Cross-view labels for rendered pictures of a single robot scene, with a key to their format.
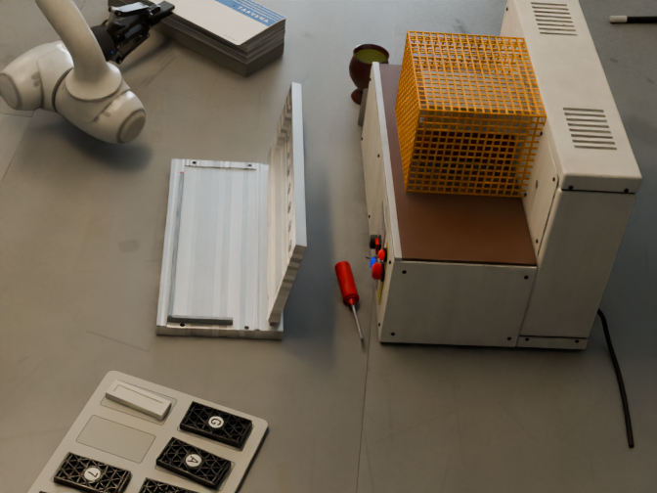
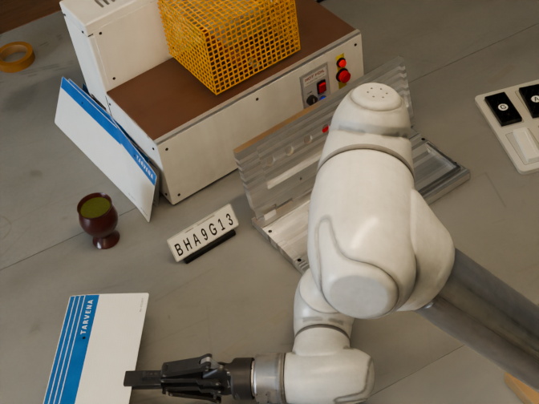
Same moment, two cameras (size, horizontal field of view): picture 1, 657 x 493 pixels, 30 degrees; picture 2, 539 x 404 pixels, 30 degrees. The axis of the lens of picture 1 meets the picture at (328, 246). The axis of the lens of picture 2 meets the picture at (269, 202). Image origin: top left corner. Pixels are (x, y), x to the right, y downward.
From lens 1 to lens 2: 2.79 m
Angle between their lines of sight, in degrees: 73
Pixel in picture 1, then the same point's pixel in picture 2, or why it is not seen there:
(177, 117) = (243, 322)
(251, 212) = not seen: hidden behind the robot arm
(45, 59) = (327, 349)
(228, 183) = (301, 230)
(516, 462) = (388, 20)
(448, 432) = (397, 46)
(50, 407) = not seen: outside the picture
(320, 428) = (451, 83)
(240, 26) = (117, 310)
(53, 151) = not seen: hidden behind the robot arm
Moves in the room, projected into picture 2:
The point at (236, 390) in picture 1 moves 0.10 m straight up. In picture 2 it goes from (467, 124) to (468, 90)
